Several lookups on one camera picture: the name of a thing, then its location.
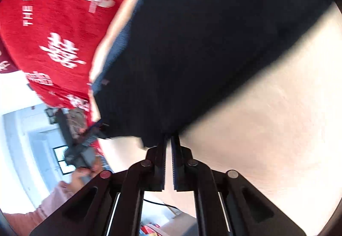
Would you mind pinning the red printed blanket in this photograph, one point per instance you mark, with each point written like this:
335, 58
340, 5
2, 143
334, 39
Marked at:
53, 11

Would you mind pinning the dark pants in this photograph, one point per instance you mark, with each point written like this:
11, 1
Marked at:
200, 51

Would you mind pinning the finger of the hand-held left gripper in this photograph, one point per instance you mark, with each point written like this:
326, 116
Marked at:
92, 136
64, 125

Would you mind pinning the person's left forearm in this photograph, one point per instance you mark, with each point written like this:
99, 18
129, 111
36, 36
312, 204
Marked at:
40, 209

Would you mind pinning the grey brown crumpled cloth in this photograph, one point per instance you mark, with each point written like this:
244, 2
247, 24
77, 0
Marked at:
73, 120

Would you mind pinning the person's left hand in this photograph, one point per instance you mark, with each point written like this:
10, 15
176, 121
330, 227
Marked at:
80, 176

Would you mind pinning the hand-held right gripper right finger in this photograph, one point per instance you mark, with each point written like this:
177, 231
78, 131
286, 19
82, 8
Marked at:
175, 166

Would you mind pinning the dark wall frame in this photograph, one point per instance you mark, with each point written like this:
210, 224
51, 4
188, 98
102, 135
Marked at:
62, 161

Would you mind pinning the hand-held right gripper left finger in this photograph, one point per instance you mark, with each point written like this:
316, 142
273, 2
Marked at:
163, 166

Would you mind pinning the cream blanket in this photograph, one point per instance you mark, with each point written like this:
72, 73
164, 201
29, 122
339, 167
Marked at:
267, 118

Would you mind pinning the red white packet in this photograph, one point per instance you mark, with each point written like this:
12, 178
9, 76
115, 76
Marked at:
151, 228

